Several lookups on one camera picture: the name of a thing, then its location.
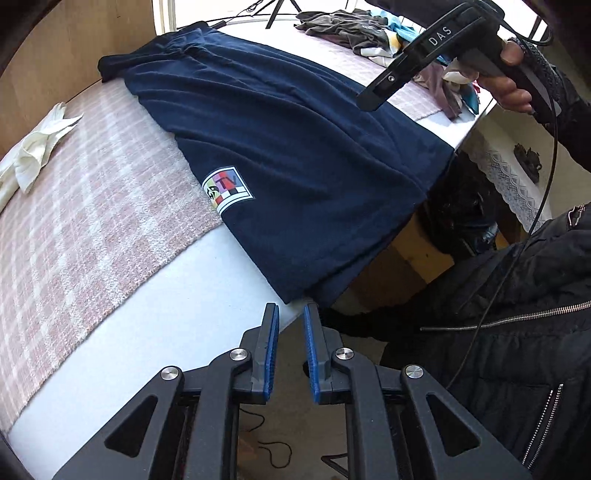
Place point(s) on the pink plaid blanket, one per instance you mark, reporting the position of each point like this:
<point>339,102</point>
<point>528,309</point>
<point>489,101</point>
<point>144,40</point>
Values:
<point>101,230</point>

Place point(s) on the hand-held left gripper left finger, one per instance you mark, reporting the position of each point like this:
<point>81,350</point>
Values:
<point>272,355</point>

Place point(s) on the person's black jacket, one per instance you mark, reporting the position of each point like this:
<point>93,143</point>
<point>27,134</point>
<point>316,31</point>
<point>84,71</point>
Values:
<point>508,323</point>

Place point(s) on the black figurine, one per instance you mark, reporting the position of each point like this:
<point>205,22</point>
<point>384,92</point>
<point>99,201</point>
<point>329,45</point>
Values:
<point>528,164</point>

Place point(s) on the pile of mixed clothes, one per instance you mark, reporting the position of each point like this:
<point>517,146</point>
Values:
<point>406,32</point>

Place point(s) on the white lace cloth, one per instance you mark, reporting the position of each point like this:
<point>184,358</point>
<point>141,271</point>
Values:
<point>512,184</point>

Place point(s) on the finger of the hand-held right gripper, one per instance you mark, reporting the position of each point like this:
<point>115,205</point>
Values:
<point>385,85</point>

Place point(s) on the person's right forearm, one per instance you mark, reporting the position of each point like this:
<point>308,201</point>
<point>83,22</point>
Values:
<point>577,120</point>

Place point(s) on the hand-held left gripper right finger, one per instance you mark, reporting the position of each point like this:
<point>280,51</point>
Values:
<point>310,355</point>

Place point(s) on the cream knit sweater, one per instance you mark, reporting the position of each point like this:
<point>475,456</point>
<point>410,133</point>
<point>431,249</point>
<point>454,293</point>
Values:
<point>457,77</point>

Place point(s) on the light wooden board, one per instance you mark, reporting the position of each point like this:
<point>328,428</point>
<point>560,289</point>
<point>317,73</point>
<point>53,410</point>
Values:
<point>69,55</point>

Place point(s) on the dark blue bag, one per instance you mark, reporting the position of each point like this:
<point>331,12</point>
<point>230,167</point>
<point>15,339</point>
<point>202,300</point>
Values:
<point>461,207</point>

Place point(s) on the black tripod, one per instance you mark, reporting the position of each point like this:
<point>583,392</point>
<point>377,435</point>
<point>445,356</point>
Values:
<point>277,11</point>

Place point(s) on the person's right hand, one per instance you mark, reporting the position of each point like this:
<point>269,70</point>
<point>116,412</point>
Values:
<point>510,97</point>

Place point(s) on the navy blue shirt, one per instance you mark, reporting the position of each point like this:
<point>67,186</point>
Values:
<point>286,152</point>

